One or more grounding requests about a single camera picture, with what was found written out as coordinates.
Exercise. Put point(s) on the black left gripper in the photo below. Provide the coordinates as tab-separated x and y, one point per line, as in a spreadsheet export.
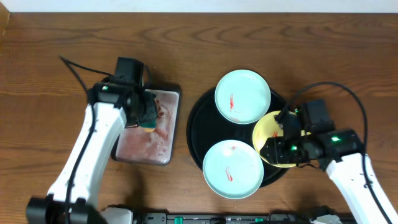
147	111

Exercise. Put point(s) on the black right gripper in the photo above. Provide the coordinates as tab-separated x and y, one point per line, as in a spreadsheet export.
275	151

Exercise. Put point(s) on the green yellow sponge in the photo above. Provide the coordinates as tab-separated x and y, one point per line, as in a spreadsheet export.
149	126

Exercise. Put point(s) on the yellow plate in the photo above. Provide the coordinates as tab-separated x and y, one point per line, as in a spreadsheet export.
267	127

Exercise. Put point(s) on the mint green plate front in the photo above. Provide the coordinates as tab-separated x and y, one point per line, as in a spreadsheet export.
233	169

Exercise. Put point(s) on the mint green plate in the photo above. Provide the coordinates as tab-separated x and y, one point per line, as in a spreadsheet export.
233	169
242	96

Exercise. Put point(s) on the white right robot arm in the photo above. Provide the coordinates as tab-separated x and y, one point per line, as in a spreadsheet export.
355	179

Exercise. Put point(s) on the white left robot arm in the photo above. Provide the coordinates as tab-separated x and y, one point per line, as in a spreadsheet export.
73	197

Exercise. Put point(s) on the black rectangular soapy tray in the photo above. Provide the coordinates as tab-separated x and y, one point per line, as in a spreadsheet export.
134	145

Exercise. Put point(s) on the round black tray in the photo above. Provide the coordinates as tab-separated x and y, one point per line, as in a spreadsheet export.
206	127

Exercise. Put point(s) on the mint green plate rear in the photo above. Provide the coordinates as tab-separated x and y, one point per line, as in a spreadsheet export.
242	96

